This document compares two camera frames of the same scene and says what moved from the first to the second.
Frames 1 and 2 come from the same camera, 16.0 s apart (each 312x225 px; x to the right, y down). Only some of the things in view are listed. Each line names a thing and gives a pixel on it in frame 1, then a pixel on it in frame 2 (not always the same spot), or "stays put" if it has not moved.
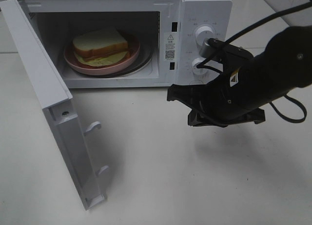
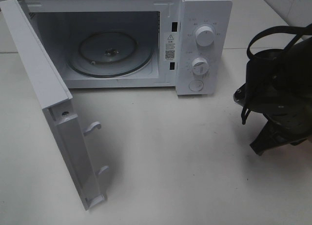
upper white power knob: x=203 y=33 stays put
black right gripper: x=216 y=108 to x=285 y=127
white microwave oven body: x=128 y=39 stays put
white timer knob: x=195 y=63 stays put
